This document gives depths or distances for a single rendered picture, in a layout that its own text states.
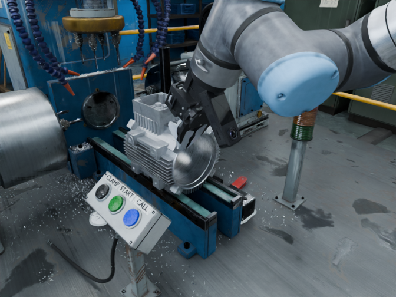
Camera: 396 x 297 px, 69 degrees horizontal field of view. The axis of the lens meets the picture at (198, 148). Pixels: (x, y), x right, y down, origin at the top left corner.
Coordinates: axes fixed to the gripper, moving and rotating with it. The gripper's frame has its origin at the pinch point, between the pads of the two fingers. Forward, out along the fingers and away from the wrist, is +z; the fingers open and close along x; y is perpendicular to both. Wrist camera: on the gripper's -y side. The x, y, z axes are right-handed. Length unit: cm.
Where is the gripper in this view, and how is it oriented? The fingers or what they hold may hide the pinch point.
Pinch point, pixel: (184, 148)
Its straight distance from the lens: 66.3
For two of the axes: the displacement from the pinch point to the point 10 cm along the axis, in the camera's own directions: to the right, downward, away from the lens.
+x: -7.2, 3.3, -6.1
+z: -3.5, 5.9, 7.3
